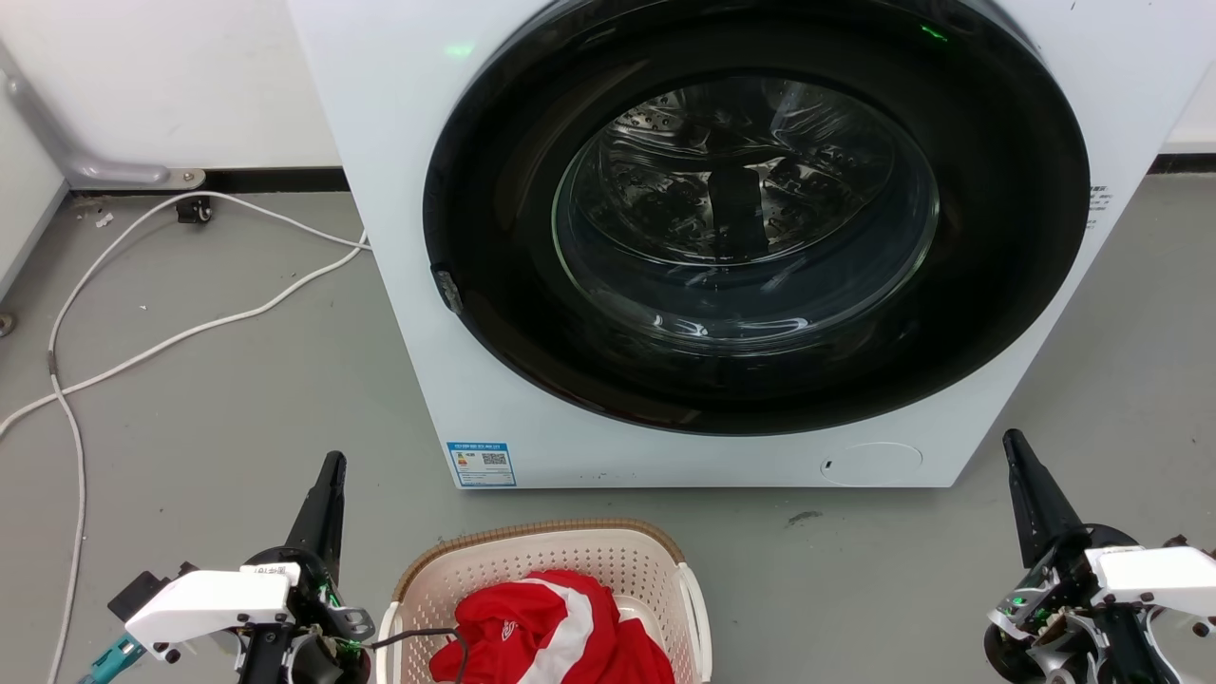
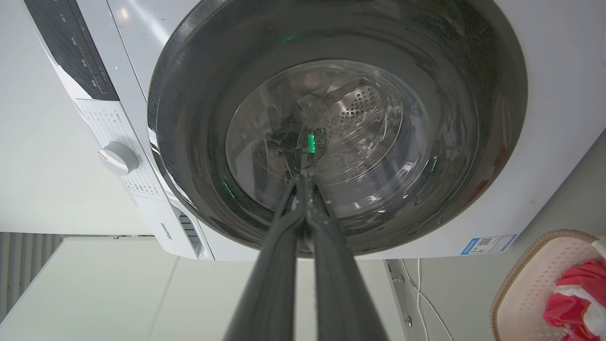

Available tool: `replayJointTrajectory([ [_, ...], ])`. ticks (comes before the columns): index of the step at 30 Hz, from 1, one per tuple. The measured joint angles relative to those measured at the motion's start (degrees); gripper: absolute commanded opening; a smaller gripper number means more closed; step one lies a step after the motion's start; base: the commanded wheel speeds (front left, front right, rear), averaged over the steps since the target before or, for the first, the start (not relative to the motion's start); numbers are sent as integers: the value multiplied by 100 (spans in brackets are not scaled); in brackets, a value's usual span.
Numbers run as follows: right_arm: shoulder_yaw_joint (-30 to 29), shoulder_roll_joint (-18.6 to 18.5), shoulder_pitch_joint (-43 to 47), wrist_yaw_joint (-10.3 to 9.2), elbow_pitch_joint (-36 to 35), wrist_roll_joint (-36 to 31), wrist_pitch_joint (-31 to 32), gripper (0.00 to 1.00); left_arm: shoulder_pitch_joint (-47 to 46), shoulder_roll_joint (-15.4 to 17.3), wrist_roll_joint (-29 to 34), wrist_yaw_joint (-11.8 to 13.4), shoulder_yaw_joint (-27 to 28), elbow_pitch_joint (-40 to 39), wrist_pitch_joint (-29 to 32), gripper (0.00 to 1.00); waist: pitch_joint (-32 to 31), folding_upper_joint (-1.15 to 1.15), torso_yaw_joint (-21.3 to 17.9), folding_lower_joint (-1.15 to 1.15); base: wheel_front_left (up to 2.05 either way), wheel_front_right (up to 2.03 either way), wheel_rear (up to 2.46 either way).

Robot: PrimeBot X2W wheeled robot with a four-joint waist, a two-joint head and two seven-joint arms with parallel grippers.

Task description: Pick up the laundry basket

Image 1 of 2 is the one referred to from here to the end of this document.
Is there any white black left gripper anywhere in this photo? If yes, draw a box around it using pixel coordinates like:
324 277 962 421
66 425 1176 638
124 451 377 684

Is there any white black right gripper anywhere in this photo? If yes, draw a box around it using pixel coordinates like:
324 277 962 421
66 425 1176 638
982 428 1216 684

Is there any cream plastic laundry basket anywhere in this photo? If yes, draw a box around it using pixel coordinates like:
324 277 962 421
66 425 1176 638
376 519 713 684

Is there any blue energy label sticker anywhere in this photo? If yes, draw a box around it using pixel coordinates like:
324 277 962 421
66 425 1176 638
446 441 517 488

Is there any red and white garment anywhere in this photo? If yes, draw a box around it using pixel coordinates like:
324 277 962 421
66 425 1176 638
429 569 676 684

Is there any black round washer door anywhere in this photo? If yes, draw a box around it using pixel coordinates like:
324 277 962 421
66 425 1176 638
423 0 1092 437

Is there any white front-load washing machine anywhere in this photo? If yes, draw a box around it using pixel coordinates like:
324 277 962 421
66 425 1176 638
287 0 1216 490

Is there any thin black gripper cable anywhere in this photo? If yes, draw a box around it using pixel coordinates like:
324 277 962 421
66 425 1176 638
369 627 471 672

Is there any small black camera box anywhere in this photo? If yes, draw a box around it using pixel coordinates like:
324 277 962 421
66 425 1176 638
107 561 199 621

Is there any thick white floor cable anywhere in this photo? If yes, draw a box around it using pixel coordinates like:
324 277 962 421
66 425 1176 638
0 231 370 440

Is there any thin white floor cable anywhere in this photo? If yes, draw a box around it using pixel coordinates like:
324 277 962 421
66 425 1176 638
46 191 372 684

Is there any grey metal wall pipe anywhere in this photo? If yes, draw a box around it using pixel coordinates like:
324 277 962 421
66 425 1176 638
0 43 206 189

